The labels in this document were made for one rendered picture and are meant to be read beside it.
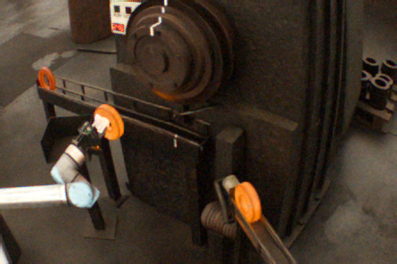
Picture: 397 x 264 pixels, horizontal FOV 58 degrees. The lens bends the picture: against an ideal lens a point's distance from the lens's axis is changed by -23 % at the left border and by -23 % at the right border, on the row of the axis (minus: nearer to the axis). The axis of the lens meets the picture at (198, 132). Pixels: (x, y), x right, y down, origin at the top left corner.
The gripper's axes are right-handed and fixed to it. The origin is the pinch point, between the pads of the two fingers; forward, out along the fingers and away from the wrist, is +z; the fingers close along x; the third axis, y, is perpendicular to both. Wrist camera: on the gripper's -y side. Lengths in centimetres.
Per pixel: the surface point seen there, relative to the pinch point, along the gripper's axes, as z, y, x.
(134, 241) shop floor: -24, -81, 2
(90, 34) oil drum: 139, -119, 220
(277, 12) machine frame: 46, 37, -57
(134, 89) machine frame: 25.4, -13.5, 11.3
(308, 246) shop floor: 21, -93, -84
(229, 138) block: 17.5, -9.2, -44.7
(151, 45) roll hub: 18.9, 29.2, -18.7
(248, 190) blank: -1, -6, -64
